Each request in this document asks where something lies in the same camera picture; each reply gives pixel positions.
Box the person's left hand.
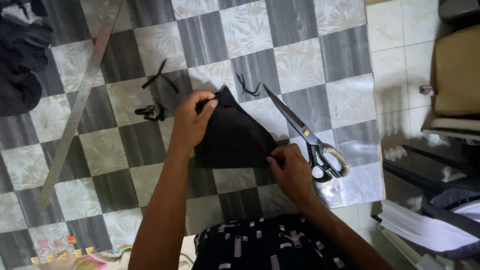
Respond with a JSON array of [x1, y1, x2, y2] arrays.
[[170, 89, 219, 152]]

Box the person's right hand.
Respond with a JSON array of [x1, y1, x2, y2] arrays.
[[266, 143, 319, 205]]

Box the black fabric piece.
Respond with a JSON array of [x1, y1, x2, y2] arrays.
[[193, 85, 280, 169]]

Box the black tailor scissors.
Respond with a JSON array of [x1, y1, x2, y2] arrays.
[[262, 84, 350, 184]]

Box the curled black fabric scrap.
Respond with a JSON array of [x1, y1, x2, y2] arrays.
[[134, 98, 168, 122]]

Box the long black fabric scrap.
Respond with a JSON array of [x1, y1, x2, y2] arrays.
[[141, 58, 180, 94]]

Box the thin black thread scrap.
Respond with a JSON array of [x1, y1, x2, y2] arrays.
[[235, 72, 261, 97]]

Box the checkered vinyl table cover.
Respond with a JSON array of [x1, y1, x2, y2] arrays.
[[0, 0, 386, 270]]

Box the person's black patterned shirt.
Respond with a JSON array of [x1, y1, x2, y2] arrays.
[[192, 214, 351, 270]]

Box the long metal ruler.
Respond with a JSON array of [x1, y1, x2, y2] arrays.
[[36, 0, 124, 211]]

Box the folded white and grey cloth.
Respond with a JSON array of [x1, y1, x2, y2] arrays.
[[377, 187, 480, 259]]

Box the heap of dark cloth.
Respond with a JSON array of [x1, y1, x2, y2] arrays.
[[0, 0, 55, 117]]

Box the brown cardboard box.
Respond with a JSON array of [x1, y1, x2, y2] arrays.
[[431, 24, 480, 118]]

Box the dark metal frame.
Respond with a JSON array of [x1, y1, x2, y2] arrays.
[[382, 144, 480, 199]]

